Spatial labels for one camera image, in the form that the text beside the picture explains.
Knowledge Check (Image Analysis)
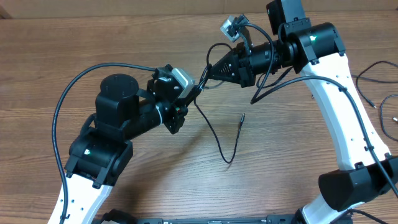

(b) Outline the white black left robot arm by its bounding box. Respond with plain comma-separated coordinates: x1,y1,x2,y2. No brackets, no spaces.
49,68,201,223

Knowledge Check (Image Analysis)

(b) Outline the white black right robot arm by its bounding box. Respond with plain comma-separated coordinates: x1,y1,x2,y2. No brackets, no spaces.
209,1,397,223

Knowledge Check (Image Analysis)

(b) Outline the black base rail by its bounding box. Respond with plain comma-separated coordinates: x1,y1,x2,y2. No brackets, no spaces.
93,208,354,224

